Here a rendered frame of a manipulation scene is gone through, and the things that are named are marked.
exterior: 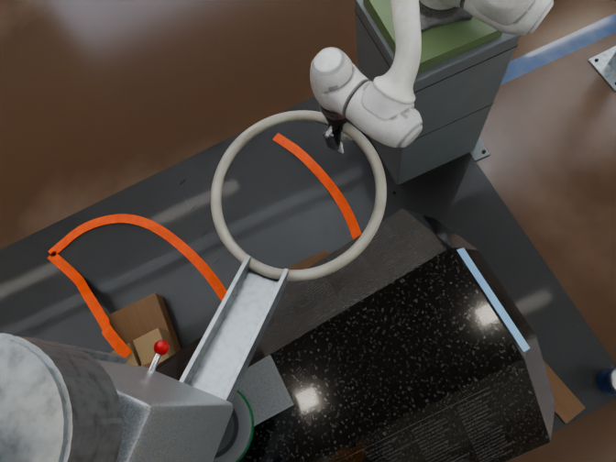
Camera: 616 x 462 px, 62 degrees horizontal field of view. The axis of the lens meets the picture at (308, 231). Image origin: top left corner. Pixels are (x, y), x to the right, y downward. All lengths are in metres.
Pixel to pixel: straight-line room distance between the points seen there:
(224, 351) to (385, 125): 0.66
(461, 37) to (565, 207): 1.04
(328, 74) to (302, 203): 1.27
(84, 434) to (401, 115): 0.86
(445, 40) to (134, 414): 1.41
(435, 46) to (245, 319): 1.01
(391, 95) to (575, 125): 1.65
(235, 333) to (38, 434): 0.78
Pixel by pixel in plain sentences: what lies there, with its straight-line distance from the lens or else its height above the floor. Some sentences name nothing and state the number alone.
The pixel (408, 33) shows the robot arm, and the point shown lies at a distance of 1.14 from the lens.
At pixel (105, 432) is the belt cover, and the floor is 1.62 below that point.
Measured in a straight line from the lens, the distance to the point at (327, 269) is 1.33.
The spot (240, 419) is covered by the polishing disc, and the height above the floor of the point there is 0.85.
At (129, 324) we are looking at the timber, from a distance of 2.36.
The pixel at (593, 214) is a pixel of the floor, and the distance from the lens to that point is 2.53.
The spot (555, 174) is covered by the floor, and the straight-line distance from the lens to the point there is 2.55.
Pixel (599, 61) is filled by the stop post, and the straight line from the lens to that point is 2.91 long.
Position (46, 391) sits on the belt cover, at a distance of 0.60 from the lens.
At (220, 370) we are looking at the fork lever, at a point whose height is 0.97.
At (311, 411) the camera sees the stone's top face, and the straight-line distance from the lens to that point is 1.38.
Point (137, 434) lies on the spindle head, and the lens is 0.72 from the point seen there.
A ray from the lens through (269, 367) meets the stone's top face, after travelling 1.40.
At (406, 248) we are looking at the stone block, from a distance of 1.52.
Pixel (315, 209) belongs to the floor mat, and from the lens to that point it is 2.35.
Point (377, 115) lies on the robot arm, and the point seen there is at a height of 1.21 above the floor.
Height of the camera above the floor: 2.20
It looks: 70 degrees down
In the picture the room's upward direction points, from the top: 20 degrees counter-clockwise
